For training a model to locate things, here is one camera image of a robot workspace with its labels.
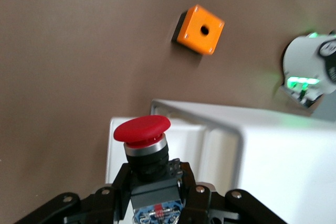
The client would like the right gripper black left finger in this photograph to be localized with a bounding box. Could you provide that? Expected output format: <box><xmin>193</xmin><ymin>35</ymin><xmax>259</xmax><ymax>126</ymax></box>
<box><xmin>13</xmin><ymin>163</ymin><xmax>132</xmax><ymax>224</ymax></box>

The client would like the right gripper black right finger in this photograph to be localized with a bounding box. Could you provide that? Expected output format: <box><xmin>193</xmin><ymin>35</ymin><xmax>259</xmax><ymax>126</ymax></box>
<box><xmin>181</xmin><ymin>162</ymin><xmax>286</xmax><ymax>224</ymax></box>

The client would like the red mushroom push button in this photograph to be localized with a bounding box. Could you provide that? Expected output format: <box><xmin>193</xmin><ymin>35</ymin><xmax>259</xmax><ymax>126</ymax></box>
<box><xmin>112</xmin><ymin>115</ymin><xmax>184</xmax><ymax>224</ymax></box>

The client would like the white drawer cabinet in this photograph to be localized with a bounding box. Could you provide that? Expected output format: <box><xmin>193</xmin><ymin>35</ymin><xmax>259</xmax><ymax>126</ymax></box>
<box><xmin>104</xmin><ymin>99</ymin><xmax>336</xmax><ymax>224</ymax></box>

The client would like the orange box with hole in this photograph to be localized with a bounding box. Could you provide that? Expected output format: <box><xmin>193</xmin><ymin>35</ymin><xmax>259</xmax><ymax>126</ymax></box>
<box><xmin>172</xmin><ymin>4</ymin><xmax>226</xmax><ymax>56</ymax></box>

